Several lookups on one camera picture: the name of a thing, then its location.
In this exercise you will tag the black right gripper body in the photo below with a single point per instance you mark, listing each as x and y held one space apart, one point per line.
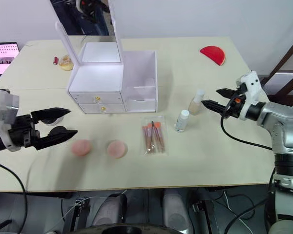
235 109

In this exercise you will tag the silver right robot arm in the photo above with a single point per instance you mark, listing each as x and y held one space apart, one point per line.
283 122

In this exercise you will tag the pink makeup brush set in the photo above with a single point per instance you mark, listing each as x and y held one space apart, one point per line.
154 136

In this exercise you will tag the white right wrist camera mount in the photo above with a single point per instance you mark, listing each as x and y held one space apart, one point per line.
251 83

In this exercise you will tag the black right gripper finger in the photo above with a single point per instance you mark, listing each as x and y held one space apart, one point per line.
215 105
227 93

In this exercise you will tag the laptop with pink screen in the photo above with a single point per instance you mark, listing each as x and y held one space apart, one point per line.
2 56

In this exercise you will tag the organizer mirror lid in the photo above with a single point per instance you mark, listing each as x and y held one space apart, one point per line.
92 19

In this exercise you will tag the grey rounded robot foot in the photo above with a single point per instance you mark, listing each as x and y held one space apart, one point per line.
110 209
177 209

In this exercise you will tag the white makeup organizer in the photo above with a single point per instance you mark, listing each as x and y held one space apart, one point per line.
139 73

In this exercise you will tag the beige foundation bottle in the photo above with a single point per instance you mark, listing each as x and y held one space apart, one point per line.
194 106

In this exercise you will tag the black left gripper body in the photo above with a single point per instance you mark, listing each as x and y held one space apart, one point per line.
23 131

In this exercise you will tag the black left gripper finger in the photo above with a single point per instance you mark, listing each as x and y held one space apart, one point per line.
51 113
58 137

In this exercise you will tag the red lipstick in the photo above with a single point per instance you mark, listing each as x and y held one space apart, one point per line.
55 60

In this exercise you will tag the red watermelon slice toy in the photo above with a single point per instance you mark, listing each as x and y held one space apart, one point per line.
213 54

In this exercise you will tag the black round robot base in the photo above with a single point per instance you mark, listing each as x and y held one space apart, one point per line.
124 229

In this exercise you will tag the pink makeup sponge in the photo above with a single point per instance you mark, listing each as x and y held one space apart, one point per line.
116 149
81 147

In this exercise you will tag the white organizer drawer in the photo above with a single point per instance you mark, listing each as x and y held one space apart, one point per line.
107 98
112 108

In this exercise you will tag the clear bottle white cap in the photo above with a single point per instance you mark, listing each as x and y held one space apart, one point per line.
182 123

